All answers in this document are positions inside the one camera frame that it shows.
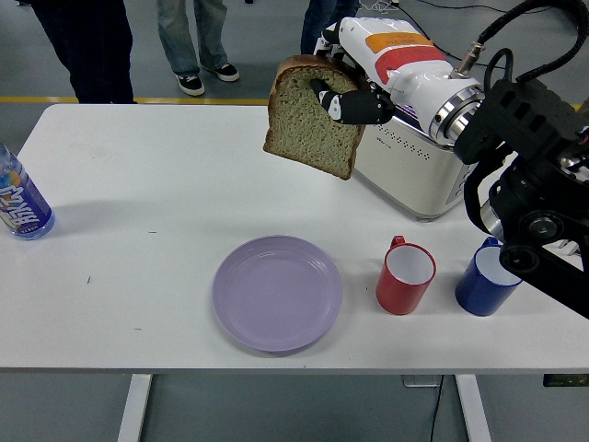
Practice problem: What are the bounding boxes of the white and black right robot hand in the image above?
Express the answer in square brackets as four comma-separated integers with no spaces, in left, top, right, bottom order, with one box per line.
[308,17,483,128]

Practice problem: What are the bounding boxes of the brown-crusted bread slice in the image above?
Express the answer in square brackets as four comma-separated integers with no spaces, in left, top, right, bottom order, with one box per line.
[262,54,372,181]

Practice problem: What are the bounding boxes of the blue-labelled water bottle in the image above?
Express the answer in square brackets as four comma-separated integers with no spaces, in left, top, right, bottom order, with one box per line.
[0,141,57,242]

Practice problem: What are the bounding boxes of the purple plate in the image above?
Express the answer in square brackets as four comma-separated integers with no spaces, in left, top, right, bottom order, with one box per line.
[211,235,344,354]

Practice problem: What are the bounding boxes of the cream and chrome toaster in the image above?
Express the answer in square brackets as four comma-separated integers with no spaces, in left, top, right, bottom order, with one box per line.
[352,105,476,224]

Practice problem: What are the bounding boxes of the red enamel mug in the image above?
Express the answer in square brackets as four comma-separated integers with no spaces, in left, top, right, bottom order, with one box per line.
[375,235,437,317]

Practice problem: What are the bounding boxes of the person in light jeans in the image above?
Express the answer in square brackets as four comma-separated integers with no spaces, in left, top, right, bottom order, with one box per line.
[156,0,240,97]

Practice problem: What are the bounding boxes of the blue enamel mug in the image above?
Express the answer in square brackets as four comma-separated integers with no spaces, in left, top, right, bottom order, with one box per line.
[454,236,524,318]

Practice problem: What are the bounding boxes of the person in dark trousers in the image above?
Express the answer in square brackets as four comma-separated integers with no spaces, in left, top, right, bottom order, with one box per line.
[31,0,138,105]

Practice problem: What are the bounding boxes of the white table leg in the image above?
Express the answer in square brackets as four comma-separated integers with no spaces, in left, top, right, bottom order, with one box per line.
[117,374,154,442]
[455,374,492,442]

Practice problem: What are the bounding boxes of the black table control panel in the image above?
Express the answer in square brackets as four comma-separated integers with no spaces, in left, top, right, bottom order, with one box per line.
[542,373,589,388]

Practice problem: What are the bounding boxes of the black under-table cable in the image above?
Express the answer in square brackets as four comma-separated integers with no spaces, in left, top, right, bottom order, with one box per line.
[428,385,444,442]

